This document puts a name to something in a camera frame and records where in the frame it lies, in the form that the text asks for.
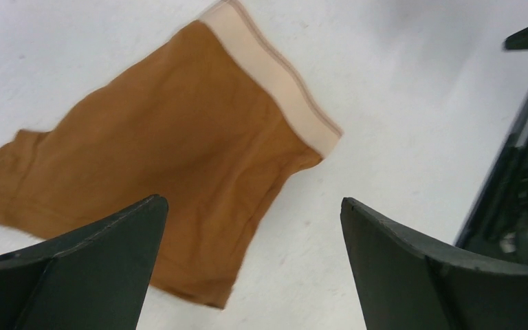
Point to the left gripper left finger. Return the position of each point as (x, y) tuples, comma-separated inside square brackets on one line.
[(93, 277)]

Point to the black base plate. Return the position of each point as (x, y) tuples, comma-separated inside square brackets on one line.
[(498, 223)]

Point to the brown underwear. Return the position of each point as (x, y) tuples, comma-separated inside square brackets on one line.
[(216, 120)]

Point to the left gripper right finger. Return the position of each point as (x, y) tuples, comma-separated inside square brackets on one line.
[(408, 280)]

